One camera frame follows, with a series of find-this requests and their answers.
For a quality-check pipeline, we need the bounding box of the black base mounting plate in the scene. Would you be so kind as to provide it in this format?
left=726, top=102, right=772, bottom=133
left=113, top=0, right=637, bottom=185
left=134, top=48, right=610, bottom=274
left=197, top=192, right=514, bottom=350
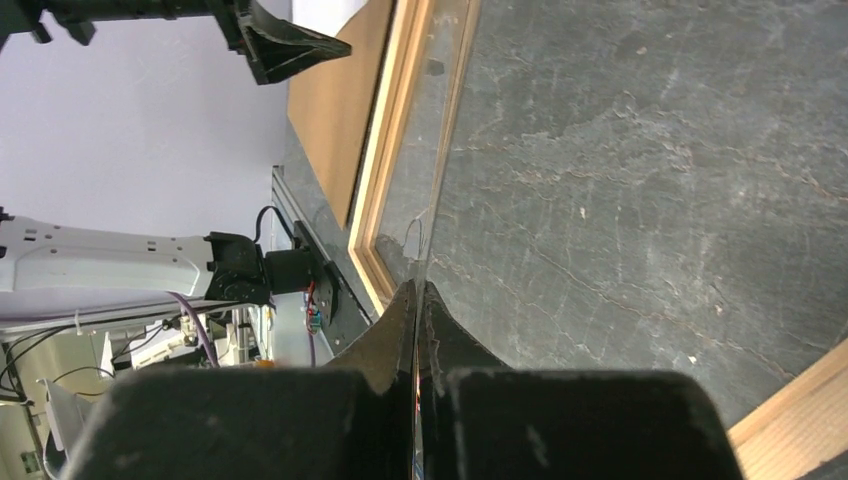
left=293, top=221, right=370, bottom=356

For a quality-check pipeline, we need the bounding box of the brown backing board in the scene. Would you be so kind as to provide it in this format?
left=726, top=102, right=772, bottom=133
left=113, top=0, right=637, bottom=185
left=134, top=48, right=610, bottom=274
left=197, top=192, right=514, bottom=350
left=288, top=0, right=395, bottom=227

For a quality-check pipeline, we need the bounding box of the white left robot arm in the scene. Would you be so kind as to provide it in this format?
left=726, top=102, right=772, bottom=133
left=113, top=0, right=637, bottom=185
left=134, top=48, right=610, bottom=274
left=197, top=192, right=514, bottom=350
left=1, top=1, right=352, bottom=305

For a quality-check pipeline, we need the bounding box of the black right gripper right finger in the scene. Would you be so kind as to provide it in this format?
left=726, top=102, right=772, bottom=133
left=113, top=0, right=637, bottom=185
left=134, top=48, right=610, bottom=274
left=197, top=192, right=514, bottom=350
left=418, top=284, right=742, bottom=479

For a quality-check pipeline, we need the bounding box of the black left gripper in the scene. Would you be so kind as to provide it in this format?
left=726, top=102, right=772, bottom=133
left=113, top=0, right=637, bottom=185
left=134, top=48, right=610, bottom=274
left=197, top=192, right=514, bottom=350
left=1, top=0, right=352, bottom=85

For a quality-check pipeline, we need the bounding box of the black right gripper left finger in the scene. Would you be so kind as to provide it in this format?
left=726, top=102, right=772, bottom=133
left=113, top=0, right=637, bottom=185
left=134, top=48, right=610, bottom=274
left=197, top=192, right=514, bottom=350
left=61, top=281, right=417, bottom=479

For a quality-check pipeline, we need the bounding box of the light wooden picture frame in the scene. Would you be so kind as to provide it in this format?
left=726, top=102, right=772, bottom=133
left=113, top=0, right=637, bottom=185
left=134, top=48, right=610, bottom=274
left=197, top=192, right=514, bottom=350
left=360, top=1, right=847, bottom=479

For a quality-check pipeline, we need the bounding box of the clear acrylic frame pane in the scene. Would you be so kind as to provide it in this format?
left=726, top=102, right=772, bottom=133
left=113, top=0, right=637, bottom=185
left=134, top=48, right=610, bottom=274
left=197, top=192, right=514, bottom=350
left=374, top=1, right=481, bottom=479

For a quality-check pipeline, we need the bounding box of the printed photo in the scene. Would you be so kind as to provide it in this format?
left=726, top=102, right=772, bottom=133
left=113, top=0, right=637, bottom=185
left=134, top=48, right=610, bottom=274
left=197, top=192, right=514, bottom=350
left=292, top=0, right=368, bottom=36

